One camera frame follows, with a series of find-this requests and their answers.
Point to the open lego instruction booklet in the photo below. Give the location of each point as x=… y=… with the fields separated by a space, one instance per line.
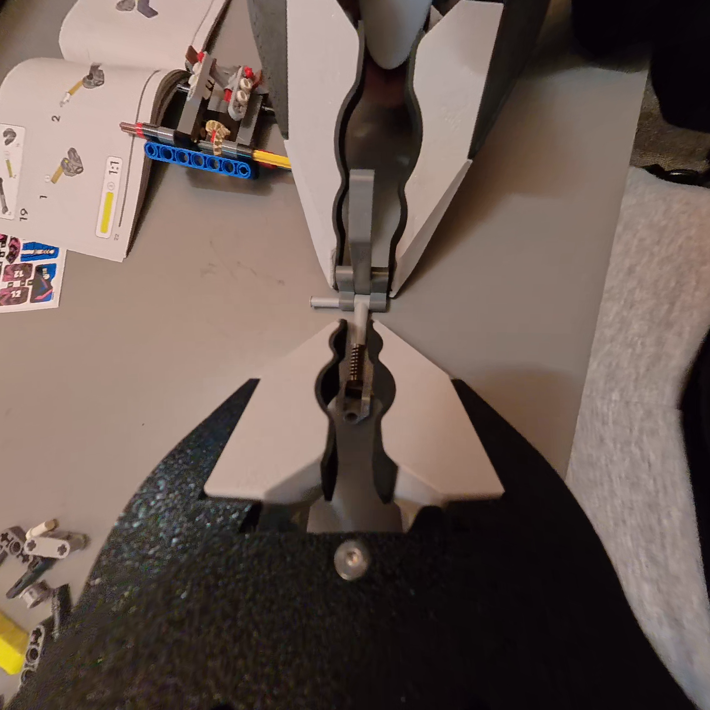
x=72 y=155

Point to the lego sticker sheet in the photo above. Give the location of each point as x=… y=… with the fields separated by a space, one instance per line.
x=33 y=277

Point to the person's dark trousers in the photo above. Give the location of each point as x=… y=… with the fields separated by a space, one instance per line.
x=700 y=444

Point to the partly built lego chassis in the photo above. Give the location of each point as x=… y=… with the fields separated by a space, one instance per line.
x=216 y=111

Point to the dark grey lego connector piece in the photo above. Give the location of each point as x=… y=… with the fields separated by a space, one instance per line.
x=363 y=222

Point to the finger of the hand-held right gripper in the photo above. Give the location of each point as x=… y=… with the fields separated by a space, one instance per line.
x=313 y=111
x=444 y=138

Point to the grey lego shock absorber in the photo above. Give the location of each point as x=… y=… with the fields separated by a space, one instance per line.
x=361 y=327

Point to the person's black top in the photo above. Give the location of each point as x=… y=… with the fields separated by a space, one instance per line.
x=665 y=44

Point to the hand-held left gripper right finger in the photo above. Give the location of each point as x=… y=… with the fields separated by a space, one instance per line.
x=438 y=438

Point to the pile of loose lego pieces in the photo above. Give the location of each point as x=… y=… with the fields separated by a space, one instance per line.
x=50 y=546

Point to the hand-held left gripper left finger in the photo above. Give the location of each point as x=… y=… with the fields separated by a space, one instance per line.
x=266 y=438

